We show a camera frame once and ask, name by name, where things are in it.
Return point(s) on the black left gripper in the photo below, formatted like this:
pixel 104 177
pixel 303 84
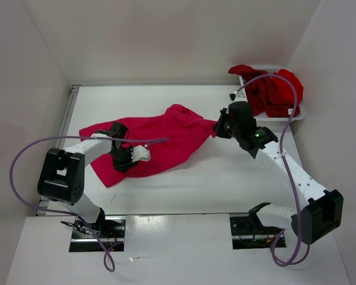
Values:
pixel 126 165

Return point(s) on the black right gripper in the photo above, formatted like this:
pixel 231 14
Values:
pixel 218 127

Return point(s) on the pink red t shirt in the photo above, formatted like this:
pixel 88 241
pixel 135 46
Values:
pixel 185 130

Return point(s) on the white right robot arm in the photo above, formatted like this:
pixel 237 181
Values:
pixel 317 211

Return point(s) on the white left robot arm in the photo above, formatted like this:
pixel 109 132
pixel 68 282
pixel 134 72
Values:
pixel 63 173

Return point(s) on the dark red t shirt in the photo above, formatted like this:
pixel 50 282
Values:
pixel 257 92

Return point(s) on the bright red t shirt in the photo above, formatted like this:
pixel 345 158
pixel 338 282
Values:
pixel 284 97

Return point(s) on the white plastic laundry basket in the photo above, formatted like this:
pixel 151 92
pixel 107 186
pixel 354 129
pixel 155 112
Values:
pixel 263 117

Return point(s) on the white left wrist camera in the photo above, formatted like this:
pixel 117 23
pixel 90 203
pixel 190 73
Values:
pixel 140 153

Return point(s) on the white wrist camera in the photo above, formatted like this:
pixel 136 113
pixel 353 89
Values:
pixel 234 95
pixel 140 153

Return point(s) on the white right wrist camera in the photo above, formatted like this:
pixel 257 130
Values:
pixel 234 95

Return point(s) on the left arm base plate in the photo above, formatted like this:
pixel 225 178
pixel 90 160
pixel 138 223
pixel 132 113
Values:
pixel 113 237

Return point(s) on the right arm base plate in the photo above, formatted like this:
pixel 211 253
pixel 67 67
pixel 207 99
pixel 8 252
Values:
pixel 246 236

